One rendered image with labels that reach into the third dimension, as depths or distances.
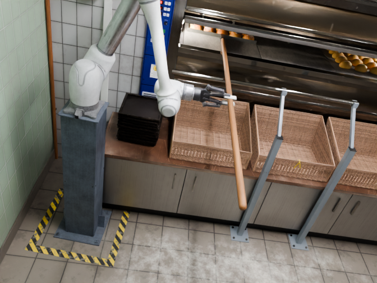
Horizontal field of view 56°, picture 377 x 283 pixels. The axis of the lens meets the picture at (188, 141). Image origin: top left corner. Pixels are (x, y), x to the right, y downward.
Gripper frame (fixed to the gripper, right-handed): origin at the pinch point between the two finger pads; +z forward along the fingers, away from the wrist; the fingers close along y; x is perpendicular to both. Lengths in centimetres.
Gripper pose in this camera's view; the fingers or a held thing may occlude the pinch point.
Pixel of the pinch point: (229, 100)
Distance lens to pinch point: 195.7
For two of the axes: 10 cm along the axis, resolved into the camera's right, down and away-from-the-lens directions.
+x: -0.3, 5.9, -8.0
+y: -1.8, 7.9, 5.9
